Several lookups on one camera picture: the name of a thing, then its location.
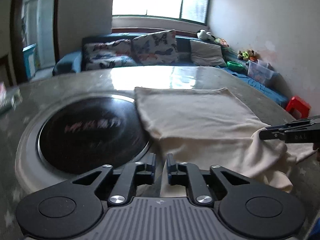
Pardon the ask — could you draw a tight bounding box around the black round induction cooktop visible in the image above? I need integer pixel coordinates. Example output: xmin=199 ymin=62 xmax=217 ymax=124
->
xmin=37 ymin=95 xmax=150 ymax=174

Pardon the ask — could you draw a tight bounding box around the cream sweatshirt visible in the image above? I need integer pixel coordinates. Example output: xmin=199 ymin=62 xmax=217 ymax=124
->
xmin=135 ymin=87 xmax=313 ymax=192

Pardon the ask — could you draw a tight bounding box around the small plush toys pile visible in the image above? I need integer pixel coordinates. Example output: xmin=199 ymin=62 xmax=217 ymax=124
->
xmin=237 ymin=49 xmax=259 ymax=62

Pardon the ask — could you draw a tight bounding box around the flat butterfly pillow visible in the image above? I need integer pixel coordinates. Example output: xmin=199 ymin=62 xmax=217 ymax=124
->
xmin=84 ymin=39 xmax=137 ymax=71

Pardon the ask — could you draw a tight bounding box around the dark wooden door frame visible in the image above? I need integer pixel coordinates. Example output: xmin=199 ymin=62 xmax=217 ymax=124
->
xmin=10 ymin=0 xmax=56 ymax=84

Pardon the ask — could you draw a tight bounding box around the light blue small cabinet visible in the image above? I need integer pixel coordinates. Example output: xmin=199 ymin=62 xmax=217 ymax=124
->
xmin=22 ymin=43 xmax=36 ymax=80

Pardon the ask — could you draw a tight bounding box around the green plastic bowl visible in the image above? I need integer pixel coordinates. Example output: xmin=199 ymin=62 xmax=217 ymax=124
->
xmin=227 ymin=61 xmax=246 ymax=72

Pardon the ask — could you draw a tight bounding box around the grey plain cushion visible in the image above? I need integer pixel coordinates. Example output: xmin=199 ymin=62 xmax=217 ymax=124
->
xmin=190 ymin=40 xmax=226 ymax=67

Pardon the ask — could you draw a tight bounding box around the colourful plush toy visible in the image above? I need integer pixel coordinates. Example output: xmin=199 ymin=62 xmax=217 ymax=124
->
xmin=215 ymin=38 xmax=229 ymax=48

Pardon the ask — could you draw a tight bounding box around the panda plush toy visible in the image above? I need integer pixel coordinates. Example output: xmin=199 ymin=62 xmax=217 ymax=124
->
xmin=196 ymin=29 xmax=215 ymax=42

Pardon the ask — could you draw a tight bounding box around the flat white box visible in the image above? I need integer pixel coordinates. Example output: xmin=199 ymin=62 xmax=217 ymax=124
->
xmin=0 ymin=87 xmax=22 ymax=115

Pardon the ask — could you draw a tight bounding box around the pink tissue box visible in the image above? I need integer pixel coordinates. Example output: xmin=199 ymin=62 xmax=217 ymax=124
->
xmin=0 ymin=82 xmax=7 ymax=107

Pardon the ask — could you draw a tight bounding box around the upright butterfly pillow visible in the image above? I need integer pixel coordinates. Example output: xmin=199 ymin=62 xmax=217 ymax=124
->
xmin=132 ymin=30 xmax=179 ymax=65

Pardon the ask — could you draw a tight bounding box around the red plastic stool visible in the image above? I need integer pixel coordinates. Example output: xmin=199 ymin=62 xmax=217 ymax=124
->
xmin=285 ymin=96 xmax=311 ymax=119

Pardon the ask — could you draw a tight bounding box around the blue corner sofa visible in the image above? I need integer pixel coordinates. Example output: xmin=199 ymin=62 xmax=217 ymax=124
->
xmin=53 ymin=30 xmax=289 ymax=107

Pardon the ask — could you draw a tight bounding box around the clear plastic storage box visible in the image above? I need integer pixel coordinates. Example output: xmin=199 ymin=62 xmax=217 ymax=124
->
xmin=248 ymin=61 xmax=277 ymax=87

